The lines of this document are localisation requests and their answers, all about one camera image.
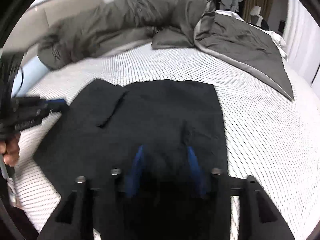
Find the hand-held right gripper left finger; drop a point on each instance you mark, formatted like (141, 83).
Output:
(135, 172)

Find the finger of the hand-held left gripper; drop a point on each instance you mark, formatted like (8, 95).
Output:
(56, 103)
(47, 116)

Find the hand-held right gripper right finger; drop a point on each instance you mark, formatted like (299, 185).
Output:
(196, 172)

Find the black pants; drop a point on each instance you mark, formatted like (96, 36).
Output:
(162, 110)

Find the person's left hand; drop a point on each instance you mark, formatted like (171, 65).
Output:
(11, 150)

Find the light blue pillow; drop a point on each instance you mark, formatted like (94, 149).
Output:
(32, 75)

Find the beige headboard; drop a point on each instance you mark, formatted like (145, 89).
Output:
(57, 10)

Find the grey duvet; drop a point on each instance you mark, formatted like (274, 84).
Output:
(125, 17)

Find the white crumpled sheet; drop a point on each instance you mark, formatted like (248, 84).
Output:
(277, 40)

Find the white chair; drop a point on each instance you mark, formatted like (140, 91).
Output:
(255, 11)

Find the white curtain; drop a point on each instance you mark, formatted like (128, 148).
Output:
(302, 30)

